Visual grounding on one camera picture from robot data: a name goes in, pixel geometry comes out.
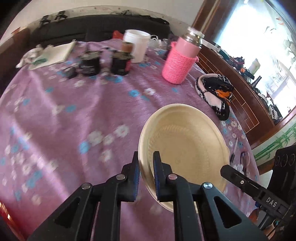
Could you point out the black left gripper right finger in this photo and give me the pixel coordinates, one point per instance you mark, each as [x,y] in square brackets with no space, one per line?
[201,212]

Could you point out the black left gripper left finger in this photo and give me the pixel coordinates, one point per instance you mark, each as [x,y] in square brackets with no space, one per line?
[92,212]

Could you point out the cream plastic bowl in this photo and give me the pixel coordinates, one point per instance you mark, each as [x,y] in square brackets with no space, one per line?
[188,140]

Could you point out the silver pen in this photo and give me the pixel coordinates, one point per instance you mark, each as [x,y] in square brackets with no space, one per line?
[232,156]

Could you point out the pink thermos knitted sleeve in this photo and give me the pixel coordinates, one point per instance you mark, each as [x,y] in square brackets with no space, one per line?
[182,56]

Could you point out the white paper pad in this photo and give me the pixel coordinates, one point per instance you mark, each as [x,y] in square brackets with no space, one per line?
[53,55]

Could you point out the white crumpled cloth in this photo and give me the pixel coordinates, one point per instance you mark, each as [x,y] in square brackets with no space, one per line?
[30,56]

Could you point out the white plastic jar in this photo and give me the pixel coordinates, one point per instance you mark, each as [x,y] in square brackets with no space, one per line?
[140,41]

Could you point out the black sofa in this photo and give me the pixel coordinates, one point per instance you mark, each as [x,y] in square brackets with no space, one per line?
[96,28]

